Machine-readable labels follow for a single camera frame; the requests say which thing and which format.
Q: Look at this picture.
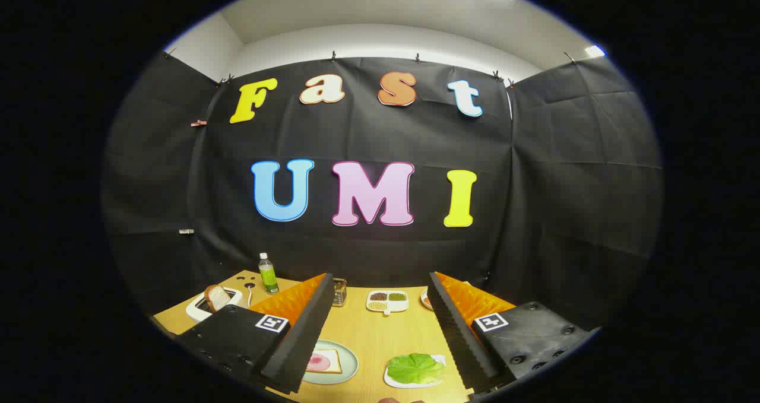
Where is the pale green round plate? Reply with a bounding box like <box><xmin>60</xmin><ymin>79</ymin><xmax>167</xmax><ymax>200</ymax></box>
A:
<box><xmin>302</xmin><ymin>339</ymin><xmax>359</xmax><ymax>385</ymax></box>

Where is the white divided bean dish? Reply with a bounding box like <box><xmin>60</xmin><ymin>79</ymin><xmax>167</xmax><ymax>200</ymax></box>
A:
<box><xmin>366</xmin><ymin>290</ymin><xmax>410</xmax><ymax>316</ymax></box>

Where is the black backdrop cloth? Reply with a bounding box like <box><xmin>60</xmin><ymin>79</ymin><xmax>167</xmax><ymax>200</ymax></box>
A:
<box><xmin>102</xmin><ymin>52</ymin><xmax>663</xmax><ymax>332</ymax></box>

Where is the plain bread slice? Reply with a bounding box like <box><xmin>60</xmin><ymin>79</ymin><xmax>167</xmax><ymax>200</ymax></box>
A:
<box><xmin>205</xmin><ymin>284</ymin><xmax>232</xmax><ymax>313</ymax></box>

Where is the bread slice under ham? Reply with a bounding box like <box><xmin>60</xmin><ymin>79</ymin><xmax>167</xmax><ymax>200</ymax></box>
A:
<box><xmin>306</xmin><ymin>348</ymin><xmax>343</xmax><ymax>375</ymax></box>

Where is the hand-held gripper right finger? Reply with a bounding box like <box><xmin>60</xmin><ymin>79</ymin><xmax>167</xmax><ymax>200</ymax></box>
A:
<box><xmin>427</xmin><ymin>271</ymin><xmax>600</xmax><ymax>399</ymax></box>

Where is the green label drink bottle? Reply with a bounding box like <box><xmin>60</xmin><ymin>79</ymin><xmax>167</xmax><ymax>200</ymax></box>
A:
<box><xmin>258</xmin><ymin>252</ymin><xmax>280</xmax><ymax>294</ymax></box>

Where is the white square plate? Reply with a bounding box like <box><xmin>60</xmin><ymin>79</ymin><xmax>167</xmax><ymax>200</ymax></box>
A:
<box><xmin>384</xmin><ymin>354</ymin><xmax>447</xmax><ymax>389</ymax></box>

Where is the green lettuce leaf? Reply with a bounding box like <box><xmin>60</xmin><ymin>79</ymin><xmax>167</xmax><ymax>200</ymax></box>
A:
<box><xmin>388</xmin><ymin>353</ymin><xmax>445</xmax><ymax>385</ymax></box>

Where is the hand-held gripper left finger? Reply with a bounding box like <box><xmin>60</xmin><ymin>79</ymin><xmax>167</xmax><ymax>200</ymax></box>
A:
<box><xmin>176</xmin><ymin>272</ymin><xmax>336</xmax><ymax>395</ymax></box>

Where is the white toaster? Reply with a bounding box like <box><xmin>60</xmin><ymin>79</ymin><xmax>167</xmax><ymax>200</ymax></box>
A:
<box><xmin>186</xmin><ymin>285</ymin><xmax>244</xmax><ymax>323</ymax></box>

